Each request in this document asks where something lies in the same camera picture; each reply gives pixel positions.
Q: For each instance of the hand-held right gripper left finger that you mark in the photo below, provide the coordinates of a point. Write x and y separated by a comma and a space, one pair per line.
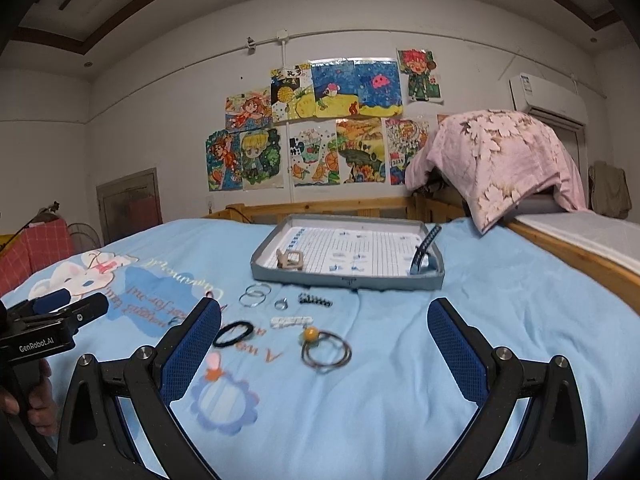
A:
192, 355

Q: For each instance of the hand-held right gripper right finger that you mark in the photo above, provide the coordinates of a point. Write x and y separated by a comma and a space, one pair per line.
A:
457, 355

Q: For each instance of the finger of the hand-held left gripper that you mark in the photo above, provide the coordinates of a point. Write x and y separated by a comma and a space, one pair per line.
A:
50, 301
85, 310

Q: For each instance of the linked silver hoops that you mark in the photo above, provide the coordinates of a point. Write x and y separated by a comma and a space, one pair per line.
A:
250, 296

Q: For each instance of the white pearl hair clip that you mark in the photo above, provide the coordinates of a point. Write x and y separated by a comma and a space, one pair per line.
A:
291, 321

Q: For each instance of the black beaded hair clip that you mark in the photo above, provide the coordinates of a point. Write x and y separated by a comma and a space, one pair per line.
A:
315, 300

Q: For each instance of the grey jewelry tray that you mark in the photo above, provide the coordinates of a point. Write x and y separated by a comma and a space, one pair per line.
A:
350, 260

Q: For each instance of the person's left hand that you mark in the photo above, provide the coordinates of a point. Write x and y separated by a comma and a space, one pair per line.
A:
44, 400

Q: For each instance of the red checkered cloth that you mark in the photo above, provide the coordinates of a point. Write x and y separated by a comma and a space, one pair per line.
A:
35, 252

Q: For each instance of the electric fan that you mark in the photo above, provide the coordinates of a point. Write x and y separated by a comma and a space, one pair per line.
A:
86, 237

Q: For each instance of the blue printed bedsheet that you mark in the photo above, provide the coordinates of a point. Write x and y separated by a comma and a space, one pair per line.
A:
380, 410

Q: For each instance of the beige hair claw clip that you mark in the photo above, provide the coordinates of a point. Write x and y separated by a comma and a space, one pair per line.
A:
290, 259

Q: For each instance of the grey cushion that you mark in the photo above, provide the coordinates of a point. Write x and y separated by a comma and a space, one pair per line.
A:
540, 205

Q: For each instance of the white mattress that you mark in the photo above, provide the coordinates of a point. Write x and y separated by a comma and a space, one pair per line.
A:
590, 235

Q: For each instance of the pink floral blanket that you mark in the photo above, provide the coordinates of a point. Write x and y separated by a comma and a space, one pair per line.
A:
495, 160

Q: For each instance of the beige hanging jacket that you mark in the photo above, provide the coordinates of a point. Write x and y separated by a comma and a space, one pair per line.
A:
610, 190

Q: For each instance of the white air conditioner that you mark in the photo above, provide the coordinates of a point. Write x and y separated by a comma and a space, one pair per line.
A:
547, 96

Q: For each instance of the wooden bed frame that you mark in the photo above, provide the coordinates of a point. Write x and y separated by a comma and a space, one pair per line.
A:
575, 255

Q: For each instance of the group of colourful wall drawings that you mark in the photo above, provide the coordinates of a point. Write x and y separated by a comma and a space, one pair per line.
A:
320, 125

